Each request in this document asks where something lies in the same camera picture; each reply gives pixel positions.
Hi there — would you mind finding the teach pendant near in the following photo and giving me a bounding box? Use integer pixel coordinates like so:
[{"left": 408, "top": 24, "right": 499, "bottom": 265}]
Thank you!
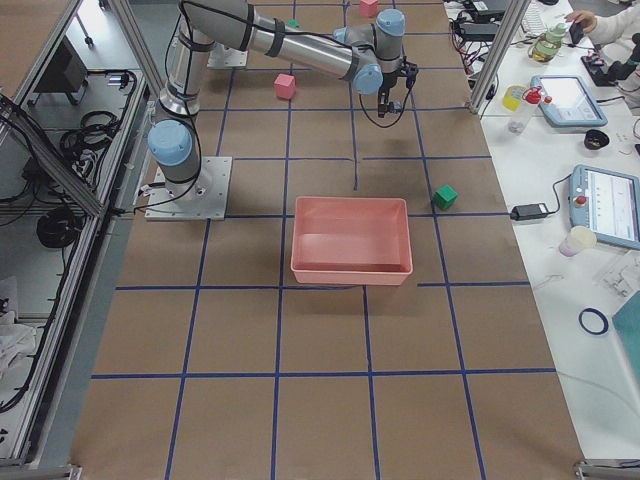
[{"left": 568, "top": 165, "right": 639, "bottom": 250}]

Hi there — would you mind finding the person white sleeve forearm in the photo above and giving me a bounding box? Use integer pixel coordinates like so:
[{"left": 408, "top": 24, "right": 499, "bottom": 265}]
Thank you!
[{"left": 589, "top": 5, "right": 639, "bottom": 49}]

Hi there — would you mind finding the black bowl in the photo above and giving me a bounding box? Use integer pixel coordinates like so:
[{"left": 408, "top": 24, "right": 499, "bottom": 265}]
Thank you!
[{"left": 583, "top": 129, "right": 610, "bottom": 151}]

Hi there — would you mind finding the person hand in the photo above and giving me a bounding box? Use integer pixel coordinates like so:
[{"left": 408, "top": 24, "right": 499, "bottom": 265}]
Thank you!
[{"left": 565, "top": 10, "right": 597, "bottom": 34}]

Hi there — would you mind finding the pink plastic bin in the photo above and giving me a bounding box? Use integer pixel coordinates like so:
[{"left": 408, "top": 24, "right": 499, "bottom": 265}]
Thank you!
[{"left": 290, "top": 196, "right": 413, "bottom": 286}]

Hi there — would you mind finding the teach pendant far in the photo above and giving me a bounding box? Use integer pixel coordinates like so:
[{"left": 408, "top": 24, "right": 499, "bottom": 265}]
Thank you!
[{"left": 530, "top": 75, "right": 608, "bottom": 129}]

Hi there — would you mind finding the white plastic cup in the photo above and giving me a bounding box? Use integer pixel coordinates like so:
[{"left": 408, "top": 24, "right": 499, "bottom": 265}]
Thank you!
[{"left": 558, "top": 226, "right": 597, "bottom": 257}]

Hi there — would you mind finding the green drink bottle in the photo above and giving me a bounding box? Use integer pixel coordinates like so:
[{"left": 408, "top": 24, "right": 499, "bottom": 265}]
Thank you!
[{"left": 528, "top": 23, "right": 567, "bottom": 63}]

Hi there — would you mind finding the white rag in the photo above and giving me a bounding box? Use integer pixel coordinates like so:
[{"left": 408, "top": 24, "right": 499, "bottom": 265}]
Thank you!
[{"left": 0, "top": 277, "right": 39, "bottom": 381}]

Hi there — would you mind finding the red cap squeeze bottle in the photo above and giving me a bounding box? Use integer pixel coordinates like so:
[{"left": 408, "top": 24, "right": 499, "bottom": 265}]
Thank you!
[{"left": 508, "top": 86, "right": 542, "bottom": 134}]

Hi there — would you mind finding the pink cube far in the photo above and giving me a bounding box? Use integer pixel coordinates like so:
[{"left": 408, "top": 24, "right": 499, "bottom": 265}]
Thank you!
[{"left": 358, "top": 0, "right": 379, "bottom": 18}]

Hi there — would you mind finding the teach pendant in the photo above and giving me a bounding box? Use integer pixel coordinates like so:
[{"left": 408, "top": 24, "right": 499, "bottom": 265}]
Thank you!
[
  {"left": 530, "top": 75, "right": 608, "bottom": 129},
  {"left": 568, "top": 165, "right": 639, "bottom": 250}
]

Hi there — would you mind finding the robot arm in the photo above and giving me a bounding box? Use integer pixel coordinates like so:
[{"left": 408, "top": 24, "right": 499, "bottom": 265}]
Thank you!
[{"left": 148, "top": 1, "right": 418, "bottom": 203}]

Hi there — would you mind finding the green cube near bin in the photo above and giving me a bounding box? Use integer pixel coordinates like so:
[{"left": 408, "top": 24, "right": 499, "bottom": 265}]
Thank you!
[{"left": 432, "top": 184, "right": 458, "bottom": 210}]

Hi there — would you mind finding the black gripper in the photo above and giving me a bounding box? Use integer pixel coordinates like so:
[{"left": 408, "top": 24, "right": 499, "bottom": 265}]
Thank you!
[{"left": 377, "top": 69, "right": 418, "bottom": 118}]

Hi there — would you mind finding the aluminium frame post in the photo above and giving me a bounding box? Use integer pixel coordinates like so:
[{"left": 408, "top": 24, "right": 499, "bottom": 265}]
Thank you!
[{"left": 468, "top": 0, "right": 529, "bottom": 114}]

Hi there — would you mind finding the yellow push button switch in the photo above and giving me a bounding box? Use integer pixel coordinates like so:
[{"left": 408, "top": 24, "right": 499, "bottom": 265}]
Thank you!
[{"left": 386, "top": 101, "right": 403, "bottom": 114}]

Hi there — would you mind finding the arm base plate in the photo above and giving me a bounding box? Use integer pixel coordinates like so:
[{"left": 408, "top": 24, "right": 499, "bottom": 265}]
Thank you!
[
  {"left": 145, "top": 156, "right": 233, "bottom": 221},
  {"left": 207, "top": 43, "right": 248, "bottom": 70}
]

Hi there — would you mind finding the pink cube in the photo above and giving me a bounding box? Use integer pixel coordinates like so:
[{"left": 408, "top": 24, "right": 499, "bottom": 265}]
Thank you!
[
  {"left": 273, "top": 73, "right": 296, "bottom": 100},
  {"left": 358, "top": 0, "right": 379, "bottom": 18}
]

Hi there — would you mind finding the pink cube centre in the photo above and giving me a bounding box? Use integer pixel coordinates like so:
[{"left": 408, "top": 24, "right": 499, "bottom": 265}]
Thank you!
[{"left": 273, "top": 73, "right": 296, "bottom": 100}]

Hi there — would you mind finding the black power adapter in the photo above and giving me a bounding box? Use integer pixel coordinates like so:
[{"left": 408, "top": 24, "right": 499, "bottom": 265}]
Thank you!
[{"left": 509, "top": 203, "right": 550, "bottom": 221}]

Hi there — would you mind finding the teal mat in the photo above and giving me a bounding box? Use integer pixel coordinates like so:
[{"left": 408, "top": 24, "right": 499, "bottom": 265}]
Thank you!
[{"left": 613, "top": 292, "right": 640, "bottom": 377}]

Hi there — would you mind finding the blue tape ring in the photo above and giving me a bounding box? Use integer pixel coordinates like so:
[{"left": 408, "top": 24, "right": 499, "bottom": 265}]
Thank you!
[{"left": 578, "top": 308, "right": 610, "bottom": 336}]

